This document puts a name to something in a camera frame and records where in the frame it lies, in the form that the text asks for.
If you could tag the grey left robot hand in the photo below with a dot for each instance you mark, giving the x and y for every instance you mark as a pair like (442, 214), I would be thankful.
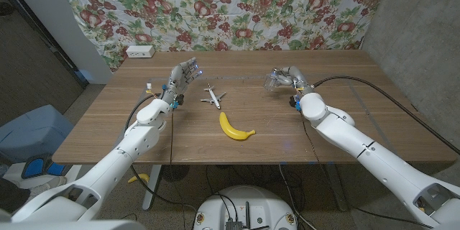
(178, 81)

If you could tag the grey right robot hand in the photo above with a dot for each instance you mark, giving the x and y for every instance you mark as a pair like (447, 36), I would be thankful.
(298, 77)

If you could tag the clear glass salt shaker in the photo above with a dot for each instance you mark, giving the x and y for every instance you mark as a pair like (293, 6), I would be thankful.
(271, 83)

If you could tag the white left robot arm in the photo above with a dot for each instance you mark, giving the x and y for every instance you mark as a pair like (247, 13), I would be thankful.
(116, 161)

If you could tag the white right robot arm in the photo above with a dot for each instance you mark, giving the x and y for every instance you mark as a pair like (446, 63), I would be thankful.
(373, 158)

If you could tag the white toy airplane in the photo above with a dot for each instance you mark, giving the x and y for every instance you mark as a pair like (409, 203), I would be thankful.
(214, 98)

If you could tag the yellow toy banana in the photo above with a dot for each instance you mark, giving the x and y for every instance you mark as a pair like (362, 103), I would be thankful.
(230, 131)

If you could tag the small yellow floor banana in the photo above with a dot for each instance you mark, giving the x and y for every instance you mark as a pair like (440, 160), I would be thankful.
(141, 177)

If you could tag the white power strip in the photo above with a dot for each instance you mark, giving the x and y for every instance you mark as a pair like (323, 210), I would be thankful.
(140, 51)

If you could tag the floral fruit print backdrop cloth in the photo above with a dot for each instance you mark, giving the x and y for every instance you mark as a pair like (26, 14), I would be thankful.
(223, 10)

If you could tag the round black floor disc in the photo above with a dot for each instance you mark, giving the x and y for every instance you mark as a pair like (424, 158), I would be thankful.
(175, 172)

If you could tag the white table leg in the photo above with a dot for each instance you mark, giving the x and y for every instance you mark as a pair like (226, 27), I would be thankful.
(152, 187)

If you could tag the grey table leg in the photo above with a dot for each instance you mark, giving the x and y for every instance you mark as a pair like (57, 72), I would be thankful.
(338, 190)

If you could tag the white robot torso base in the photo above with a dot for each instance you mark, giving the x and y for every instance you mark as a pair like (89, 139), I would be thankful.
(248, 201)

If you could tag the grey-blue plastic bin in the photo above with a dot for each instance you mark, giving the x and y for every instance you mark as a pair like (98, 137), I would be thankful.
(34, 133)

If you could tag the grey shoe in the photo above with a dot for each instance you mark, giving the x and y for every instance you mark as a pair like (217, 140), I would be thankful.
(48, 187)

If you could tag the blue foot pedal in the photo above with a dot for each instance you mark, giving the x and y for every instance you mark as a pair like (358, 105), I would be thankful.
(34, 167)

